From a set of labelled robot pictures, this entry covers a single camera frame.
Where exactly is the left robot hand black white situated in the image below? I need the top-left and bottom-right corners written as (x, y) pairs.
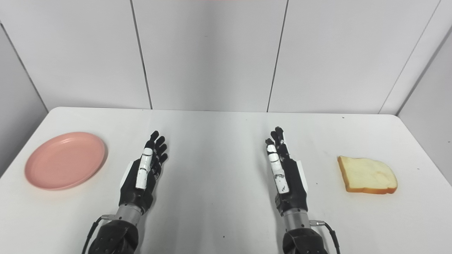
top-left (119, 131), bottom-right (168, 215)

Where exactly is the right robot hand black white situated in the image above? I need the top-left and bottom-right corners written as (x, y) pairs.
top-left (265, 127), bottom-right (308, 216)

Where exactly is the pink round plate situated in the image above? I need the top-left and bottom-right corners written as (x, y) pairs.
top-left (24, 132), bottom-right (106, 191)

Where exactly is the slice of white bread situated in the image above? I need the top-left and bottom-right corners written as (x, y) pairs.
top-left (337, 156), bottom-right (398, 195)

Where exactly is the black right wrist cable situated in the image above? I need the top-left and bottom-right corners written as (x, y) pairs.
top-left (309, 220), bottom-right (341, 254)

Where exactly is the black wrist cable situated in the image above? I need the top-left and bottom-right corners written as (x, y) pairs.
top-left (82, 214), bottom-right (116, 254)
top-left (309, 220), bottom-right (341, 254)

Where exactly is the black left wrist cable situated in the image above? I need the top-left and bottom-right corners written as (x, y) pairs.
top-left (82, 214), bottom-right (116, 254)

